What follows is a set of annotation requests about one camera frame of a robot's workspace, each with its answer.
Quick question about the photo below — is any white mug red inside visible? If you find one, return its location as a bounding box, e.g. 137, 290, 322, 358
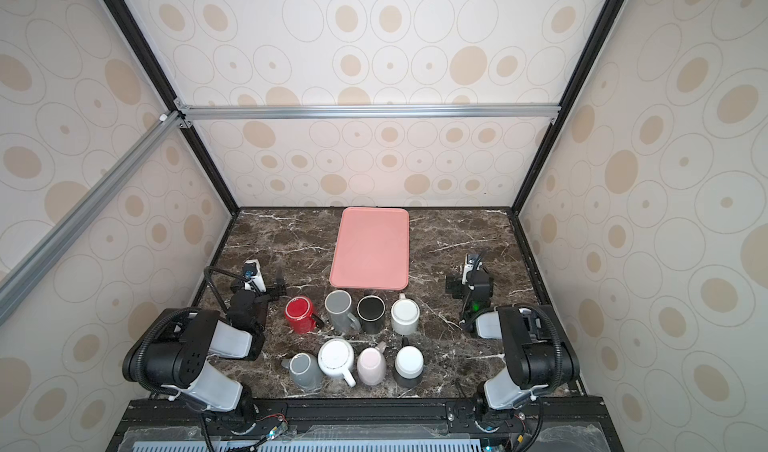
391, 293, 420, 336

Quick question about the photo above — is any grey mug row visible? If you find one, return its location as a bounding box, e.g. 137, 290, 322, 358
324, 289, 361, 334
282, 352, 324, 392

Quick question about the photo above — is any black and white mug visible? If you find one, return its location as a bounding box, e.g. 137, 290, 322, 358
393, 337, 424, 389

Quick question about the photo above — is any black mug white rim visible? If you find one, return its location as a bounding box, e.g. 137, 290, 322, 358
357, 295, 386, 334

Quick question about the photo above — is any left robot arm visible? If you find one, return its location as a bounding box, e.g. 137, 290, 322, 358
122, 276, 286, 421

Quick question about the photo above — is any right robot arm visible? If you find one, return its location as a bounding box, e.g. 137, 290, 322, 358
445, 268, 580, 414

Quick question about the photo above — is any grey mug front row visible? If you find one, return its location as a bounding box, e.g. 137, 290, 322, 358
282, 352, 324, 392

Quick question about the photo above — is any large white ribbed mug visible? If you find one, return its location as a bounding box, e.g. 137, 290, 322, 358
317, 338, 357, 387

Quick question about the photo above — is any pink mug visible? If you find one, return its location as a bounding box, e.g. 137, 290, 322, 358
357, 342, 387, 386

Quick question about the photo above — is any pink plastic tray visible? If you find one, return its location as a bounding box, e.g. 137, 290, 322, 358
330, 207, 410, 291

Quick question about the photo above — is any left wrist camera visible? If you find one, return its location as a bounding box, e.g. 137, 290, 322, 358
243, 259, 267, 294

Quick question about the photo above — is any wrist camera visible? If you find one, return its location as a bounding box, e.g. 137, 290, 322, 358
243, 259, 267, 294
462, 253, 482, 284

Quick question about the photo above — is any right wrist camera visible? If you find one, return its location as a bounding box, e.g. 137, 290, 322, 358
462, 253, 482, 284

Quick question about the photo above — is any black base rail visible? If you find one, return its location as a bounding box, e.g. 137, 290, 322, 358
107, 396, 623, 451

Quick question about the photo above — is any horizontal aluminium frame bar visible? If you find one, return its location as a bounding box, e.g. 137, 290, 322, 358
180, 102, 561, 120

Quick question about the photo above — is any left aluminium frame bar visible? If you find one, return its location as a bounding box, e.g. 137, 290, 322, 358
1, 110, 182, 322

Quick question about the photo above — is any black right corner post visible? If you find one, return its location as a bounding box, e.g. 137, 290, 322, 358
511, 0, 626, 216

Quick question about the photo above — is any black corner post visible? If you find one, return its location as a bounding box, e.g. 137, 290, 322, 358
511, 0, 626, 216
102, 0, 240, 216

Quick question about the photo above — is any black left corner post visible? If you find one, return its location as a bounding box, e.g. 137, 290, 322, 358
102, 0, 240, 216

